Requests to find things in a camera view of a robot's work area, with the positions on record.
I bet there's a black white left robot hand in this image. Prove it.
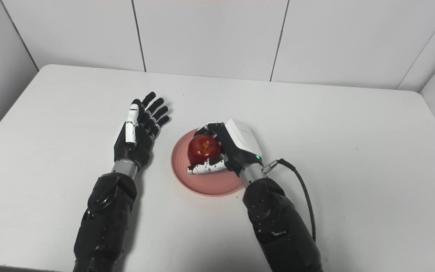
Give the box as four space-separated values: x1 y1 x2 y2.
113 91 171 171

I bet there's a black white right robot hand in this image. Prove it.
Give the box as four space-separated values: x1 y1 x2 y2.
187 119 263 177

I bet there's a red apple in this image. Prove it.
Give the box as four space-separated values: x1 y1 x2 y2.
187 134 221 167

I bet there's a pink round plate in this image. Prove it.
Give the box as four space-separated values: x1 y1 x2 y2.
171 128 245 197

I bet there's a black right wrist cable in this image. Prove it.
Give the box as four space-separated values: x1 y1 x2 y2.
263 158 317 242

